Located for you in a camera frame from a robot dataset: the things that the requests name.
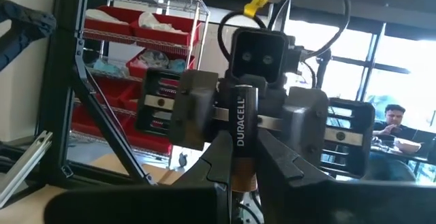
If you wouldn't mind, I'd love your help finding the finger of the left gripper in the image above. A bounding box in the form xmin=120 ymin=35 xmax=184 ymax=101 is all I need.
xmin=168 ymin=69 xmax=219 ymax=150
xmin=282 ymin=86 xmax=330 ymax=169

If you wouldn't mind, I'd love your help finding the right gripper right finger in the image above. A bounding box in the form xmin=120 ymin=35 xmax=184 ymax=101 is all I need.
xmin=255 ymin=127 xmax=436 ymax=224

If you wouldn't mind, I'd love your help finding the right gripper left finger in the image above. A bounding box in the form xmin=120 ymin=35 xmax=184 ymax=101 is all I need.
xmin=43 ymin=130 xmax=236 ymax=224

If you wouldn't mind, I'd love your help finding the copper black Duracell battery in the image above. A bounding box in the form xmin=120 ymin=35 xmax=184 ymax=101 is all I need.
xmin=230 ymin=84 xmax=260 ymax=193

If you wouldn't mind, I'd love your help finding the red plastic storage bin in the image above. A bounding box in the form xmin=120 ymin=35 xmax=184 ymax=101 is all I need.
xmin=70 ymin=77 xmax=174 ymax=156
xmin=84 ymin=5 xmax=144 ymax=37
xmin=131 ymin=12 xmax=202 ymax=47
xmin=125 ymin=49 xmax=196 ymax=79

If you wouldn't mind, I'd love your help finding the person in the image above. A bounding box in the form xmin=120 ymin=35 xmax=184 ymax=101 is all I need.
xmin=361 ymin=103 xmax=419 ymax=183

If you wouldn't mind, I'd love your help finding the white bowl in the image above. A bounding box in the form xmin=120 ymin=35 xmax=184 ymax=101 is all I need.
xmin=394 ymin=137 xmax=422 ymax=155

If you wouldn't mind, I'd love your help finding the dark dining table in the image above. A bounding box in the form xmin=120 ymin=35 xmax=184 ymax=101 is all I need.
xmin=369 ymin=141 xmax=436 ymax=166

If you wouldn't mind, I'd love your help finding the metal wire shelf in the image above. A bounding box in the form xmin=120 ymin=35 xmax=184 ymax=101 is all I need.
xmin=70 ymin=0 xmax=211 ymax=157

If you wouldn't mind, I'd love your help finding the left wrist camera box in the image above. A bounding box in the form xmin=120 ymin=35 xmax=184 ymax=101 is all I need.
xmin=228 ymin=27 xmax=291 ymax=84

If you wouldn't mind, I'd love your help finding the silver aluminium bracket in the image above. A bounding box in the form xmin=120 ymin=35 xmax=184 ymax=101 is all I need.
xmin=0 ymin=131 xmax=54 ymax=208

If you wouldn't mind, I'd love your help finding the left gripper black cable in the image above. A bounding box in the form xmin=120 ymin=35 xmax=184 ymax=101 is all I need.
xmin=217 ymin=0 xmax=352 ymax=62

